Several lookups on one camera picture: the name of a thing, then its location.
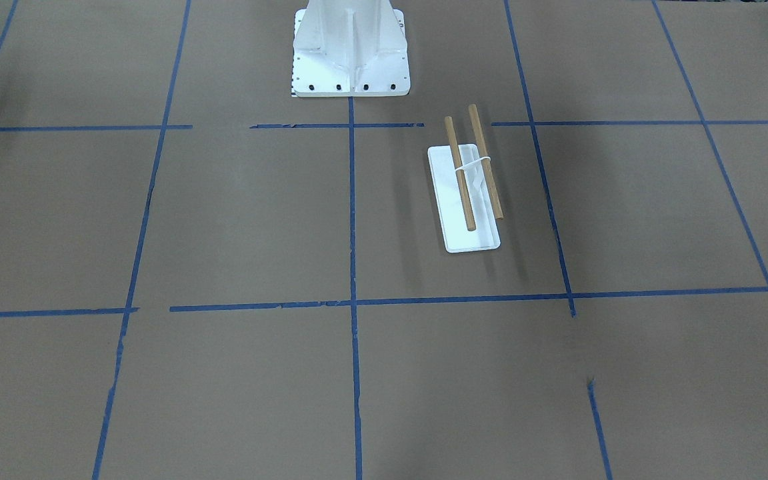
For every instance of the white towel rack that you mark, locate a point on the white towel rack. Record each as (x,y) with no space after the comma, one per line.
(468,202)

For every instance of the white pedestal column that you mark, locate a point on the white pedestal column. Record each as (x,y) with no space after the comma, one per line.
(350,49)

